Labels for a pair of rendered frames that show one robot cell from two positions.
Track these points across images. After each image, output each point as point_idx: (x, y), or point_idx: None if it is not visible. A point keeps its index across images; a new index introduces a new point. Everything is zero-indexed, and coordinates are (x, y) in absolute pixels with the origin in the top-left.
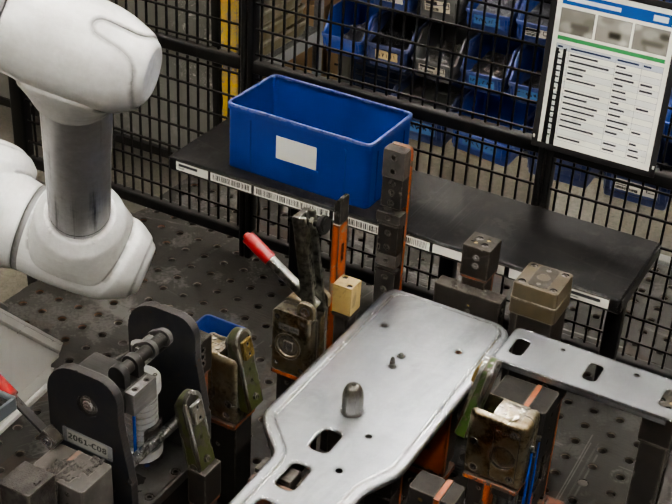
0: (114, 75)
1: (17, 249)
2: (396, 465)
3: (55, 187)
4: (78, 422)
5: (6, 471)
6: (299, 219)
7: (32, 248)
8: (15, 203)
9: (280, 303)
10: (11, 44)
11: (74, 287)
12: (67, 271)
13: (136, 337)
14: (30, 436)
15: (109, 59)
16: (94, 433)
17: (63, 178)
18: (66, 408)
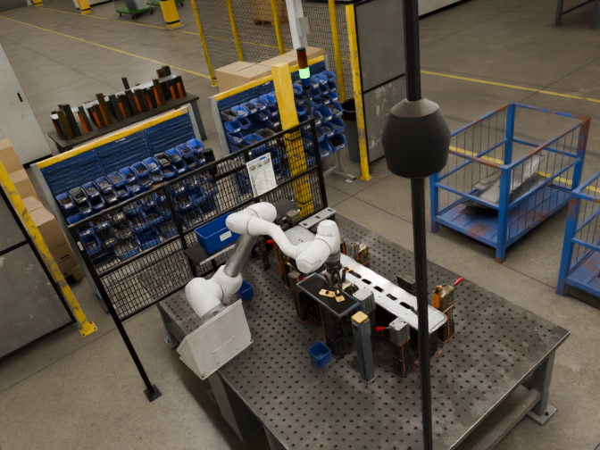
0: (275, 212)
1: (223, 293)
2: None
3: (243, 260)
4: (316, 272)
5: (262, 335)
6: (279, 227)
7: (228, 288)
8: (215, 284)
9: (279, 249)
10: (262, 219)
11: (235, 291)
12: (237, 286)
13: (295, 261)
14: (251, 330)
15: (273, 209)
16: (320, 270)
17: (247, 254)
18: (313, 271)
